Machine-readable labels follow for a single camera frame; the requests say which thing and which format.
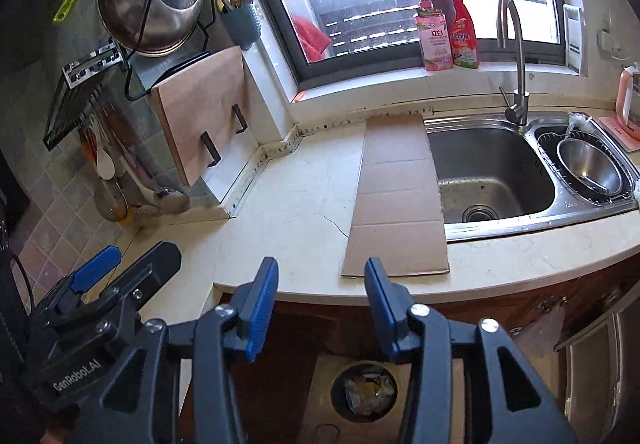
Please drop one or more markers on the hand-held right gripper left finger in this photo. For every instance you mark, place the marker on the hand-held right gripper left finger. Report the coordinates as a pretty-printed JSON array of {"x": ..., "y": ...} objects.
[{"x": 260, "y": 309}]

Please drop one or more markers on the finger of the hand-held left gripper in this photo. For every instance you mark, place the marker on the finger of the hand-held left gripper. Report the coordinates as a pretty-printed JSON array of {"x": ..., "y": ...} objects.
[
  {"x": 155, "y": 264},
  {"x": 97, "y": 264}
]

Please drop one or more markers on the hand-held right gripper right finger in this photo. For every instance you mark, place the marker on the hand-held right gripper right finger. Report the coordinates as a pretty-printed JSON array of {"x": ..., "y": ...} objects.
[{"x": 382, "y": 304}]

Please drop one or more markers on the round black trash bin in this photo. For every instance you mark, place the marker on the round black trash bin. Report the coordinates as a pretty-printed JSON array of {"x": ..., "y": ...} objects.
[{"x": 336, "y": 389}]

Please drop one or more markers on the clear plastic tray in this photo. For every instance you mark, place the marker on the clear plastic tray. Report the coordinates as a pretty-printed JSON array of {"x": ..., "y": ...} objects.
[{"x": 356, "y": 401}]

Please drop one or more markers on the white slotted spoon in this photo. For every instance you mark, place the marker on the white slotted spoon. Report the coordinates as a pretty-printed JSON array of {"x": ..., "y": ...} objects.
[{"x": 142, "y": 211}]

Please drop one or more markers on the white rice paddle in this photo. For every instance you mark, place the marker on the white rice paddle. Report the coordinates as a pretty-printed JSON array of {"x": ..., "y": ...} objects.
[{"x": 106, "y": 166}]

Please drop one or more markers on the flat cardboard sheet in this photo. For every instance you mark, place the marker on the flat cardboard sheet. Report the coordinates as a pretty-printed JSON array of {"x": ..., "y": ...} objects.
[{"x": 395, "y": 204}]

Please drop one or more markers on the clear hanging plastic bag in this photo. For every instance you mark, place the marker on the clear hanging plastic bag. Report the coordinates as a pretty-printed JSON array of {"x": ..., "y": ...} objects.
[{"x": 540, "y": 334}]

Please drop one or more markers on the stainless steel sink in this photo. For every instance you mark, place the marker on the stainless steel sink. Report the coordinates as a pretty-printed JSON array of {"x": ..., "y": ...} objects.
[{"x": 490, "y": 174}]

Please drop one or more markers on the wooden cutting board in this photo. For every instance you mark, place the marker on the wooden cutting board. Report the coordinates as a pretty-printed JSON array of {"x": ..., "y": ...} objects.
[{"x": 200, "y": 99}]

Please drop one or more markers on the brown wooden cabinet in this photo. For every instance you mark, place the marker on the brown wooden cabinet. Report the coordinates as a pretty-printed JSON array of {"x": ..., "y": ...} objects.
[{"x": 580, "y": 291}]

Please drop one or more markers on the grey metal door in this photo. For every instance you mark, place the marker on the grey metal door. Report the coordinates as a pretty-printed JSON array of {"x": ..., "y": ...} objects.
[{"x": 600, "y": 374}]

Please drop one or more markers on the black sink drain basket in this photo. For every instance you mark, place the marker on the black sink drain basket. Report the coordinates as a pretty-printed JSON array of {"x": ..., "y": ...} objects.
[{"x": 547, "y": 144}]

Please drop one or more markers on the steel gooseneck faucet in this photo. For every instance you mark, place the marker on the steel gooseneck faucet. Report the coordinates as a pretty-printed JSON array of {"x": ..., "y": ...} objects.
[{"x": 515, "y": 114}]

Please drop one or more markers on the stainless steel bowl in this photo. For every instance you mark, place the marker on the stainless steel bowl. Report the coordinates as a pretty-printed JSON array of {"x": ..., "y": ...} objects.
[{"x": 590, "y": 166}]

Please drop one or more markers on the teal utensil holder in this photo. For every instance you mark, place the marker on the teal utensil holder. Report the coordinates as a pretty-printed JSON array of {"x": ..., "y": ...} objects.
[{"x": 242, "y": 29}]

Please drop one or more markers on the pink soap pump bottle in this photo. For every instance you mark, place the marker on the pink soap pump bottle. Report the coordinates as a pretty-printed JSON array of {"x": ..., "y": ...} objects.
[{"x": 435, "y": 44}]

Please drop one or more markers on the white crumpled plastic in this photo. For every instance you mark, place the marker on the white crumpled plastic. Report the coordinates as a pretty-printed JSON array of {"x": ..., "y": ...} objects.
[{"x": 580, "y": 121}]

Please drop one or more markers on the red cloth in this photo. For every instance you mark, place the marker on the red cloth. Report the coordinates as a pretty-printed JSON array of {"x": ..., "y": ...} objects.
[{"x": 312, "y": 39}]

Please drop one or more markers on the red spray bottle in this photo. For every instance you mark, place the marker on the red spray bottle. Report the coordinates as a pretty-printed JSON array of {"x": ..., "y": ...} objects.
[{"x": 462, "y": 39}]

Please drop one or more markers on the pink tray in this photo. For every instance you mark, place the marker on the pink tray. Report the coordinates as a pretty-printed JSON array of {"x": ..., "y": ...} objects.
[{"x": 617, "y": 128}]

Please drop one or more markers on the pink plastic holder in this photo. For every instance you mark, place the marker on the pink plastic holder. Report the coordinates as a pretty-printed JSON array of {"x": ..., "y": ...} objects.
[{"x": 629, "y": 99}]

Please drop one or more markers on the black hanging rail shelf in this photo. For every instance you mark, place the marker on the black hanging rail shelf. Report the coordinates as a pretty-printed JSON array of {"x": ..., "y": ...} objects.
[{"x": 70, "y": 99}]

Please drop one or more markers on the white wall switch panel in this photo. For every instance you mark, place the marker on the white wall switch panel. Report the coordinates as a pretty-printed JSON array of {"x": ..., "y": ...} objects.
[{"x": 573, "y": 39}]

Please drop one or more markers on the white wall socket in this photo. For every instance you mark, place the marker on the white wall socket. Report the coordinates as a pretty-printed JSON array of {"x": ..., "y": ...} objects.
[{"x": 608, "y": 40}]

